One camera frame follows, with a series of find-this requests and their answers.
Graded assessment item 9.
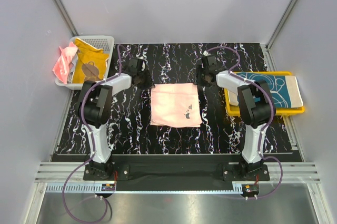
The pink striped cloth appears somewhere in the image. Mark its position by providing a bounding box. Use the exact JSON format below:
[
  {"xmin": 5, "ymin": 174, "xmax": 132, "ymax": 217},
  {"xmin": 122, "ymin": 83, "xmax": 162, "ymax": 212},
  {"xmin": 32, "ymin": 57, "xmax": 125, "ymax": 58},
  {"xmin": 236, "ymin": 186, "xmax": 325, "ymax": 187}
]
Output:
[{"xmin": 52, "ymin": 42, "xmax": 78, "ymax": 84}]

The left aluminium frame post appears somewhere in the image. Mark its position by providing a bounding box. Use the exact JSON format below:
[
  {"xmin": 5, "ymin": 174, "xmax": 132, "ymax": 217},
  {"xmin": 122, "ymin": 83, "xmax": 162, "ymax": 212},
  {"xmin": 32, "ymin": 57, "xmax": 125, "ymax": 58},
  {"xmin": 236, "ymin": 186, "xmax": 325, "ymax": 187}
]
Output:
[{"xmin": 52, "ymin": 0, "xmax": 79, "ymax": 36}]

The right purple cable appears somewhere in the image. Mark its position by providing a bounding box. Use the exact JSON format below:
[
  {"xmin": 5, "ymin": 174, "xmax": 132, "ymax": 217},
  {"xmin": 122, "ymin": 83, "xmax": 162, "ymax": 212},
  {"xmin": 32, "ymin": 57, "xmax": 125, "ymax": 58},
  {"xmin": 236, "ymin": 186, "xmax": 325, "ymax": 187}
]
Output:
[{"xmin": 205, "ymin": 46, "xmax": 284, "ymax": 200}]

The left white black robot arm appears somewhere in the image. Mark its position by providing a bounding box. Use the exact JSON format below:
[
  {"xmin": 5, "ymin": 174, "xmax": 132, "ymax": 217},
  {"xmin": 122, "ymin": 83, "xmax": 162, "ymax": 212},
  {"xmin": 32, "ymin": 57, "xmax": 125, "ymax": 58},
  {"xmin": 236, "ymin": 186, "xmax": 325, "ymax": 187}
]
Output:
[{"xmin": 77, "ymin": 58, "xmax": 154, "ymax": 180}]

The aluminium frame post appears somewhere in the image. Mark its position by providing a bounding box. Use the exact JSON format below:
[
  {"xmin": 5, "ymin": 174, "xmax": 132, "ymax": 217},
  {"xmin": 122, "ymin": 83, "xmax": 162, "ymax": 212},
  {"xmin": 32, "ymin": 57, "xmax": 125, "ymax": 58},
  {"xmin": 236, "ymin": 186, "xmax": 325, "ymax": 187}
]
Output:
[
  {"xmin": 265, "ymin": 0, "xmax": 299, "ymax": 51},
  {"xmin": 52, "ymin": 0, "xmax": 79, "ymax": 36}
]

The teal beige Doraemon towel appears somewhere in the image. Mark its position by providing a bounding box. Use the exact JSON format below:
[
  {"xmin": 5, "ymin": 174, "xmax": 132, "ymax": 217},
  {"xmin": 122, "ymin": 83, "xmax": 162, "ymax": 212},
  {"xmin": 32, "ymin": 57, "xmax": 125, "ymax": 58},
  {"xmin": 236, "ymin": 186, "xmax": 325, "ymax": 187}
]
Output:
[{"xmin": 229, "ymin": 72, "xmax": 303, "ymax": 109}]

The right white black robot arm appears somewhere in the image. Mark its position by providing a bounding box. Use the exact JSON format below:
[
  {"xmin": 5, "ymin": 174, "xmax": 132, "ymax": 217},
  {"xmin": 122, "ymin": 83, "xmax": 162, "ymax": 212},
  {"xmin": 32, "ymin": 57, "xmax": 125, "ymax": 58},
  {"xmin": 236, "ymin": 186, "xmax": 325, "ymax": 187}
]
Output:
[{"xmin": 195, "ymin": 55, "xmax": 275, "ymax": 180}]

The yellow cloth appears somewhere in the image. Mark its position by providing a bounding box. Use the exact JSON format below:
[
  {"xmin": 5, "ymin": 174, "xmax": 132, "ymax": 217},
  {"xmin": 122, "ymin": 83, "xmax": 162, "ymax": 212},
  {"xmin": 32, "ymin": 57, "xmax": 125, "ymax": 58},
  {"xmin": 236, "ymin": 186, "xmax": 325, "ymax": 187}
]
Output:
[{"xmin": 72, "ymin": 38, "xmax": 109, "ymax": 84}]

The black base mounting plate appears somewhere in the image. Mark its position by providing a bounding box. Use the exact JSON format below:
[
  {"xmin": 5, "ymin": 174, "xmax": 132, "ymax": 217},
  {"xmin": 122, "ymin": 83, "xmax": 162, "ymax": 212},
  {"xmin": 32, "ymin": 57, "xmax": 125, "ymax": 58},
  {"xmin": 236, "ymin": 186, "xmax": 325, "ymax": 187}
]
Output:
[{"xmin": 83, "ymin": 154, "xmax": 270, "ymax": 194}]

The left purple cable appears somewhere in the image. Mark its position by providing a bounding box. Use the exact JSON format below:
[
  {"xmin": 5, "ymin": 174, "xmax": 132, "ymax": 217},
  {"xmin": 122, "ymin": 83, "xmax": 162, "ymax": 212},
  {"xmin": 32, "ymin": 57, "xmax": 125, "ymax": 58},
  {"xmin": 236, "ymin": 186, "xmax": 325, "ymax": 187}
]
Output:
[{"xmin": 62, "ymin": 44, "xmax": 132, "ymax": 222}]

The aluminium front rail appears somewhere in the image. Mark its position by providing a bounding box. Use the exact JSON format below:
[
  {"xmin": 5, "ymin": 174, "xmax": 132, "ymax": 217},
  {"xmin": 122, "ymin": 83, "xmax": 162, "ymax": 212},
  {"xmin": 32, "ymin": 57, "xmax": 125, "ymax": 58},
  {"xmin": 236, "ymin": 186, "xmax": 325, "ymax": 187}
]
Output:
[{"xmin": 35, "ymin": 162, "xmax": 320, "ymax": 194}]

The peach towel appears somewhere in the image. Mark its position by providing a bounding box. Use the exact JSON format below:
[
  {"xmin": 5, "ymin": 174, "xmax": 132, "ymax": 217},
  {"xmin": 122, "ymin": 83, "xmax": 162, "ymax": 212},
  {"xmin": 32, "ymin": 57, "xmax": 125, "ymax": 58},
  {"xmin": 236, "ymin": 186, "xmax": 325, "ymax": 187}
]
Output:
[{"xmin": 151, "ymin": 83, "xmax": 202, "ymax": 128}]

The purple cable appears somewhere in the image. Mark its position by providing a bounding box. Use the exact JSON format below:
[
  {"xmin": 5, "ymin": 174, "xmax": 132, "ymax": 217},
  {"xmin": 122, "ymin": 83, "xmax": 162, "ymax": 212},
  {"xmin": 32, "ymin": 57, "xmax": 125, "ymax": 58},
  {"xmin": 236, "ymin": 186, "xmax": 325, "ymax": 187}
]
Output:
[
  {"xmin": 205, "ymin": 46, "xmax": 284, "ymax": 200},
  {"xmin": 62, "ymin": 44, "xmax": 132, "ymax": 222}
]

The right aluminium frame post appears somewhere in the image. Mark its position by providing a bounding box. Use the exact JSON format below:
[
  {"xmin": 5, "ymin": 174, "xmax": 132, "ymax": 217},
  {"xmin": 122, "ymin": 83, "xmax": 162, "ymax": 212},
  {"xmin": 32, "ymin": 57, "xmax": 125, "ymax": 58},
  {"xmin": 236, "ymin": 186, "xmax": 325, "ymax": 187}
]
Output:
[{"xmin": 265, "ymin": 0, "xmax": 299, "ymax": 51}]

